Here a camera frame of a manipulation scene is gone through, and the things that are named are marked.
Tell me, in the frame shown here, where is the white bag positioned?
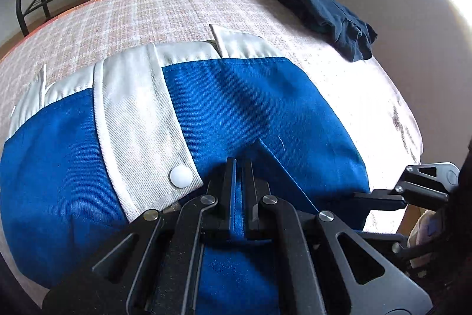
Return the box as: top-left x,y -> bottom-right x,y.
407,209 -> 443,269

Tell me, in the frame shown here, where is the dark blue folded garment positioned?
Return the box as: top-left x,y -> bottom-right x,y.
273,0 -> 378,62

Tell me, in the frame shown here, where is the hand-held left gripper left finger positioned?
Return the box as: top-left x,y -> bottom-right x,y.
42,157 -> 237,315

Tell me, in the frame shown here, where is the white and blue jacket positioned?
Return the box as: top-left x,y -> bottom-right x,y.
0,23 -> 371,315

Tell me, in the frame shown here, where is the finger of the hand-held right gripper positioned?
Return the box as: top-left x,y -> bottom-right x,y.
352,162 -> 461,212
355,229 -> 423,277

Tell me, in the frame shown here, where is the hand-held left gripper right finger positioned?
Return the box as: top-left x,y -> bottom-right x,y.
241,160 -> 434,315

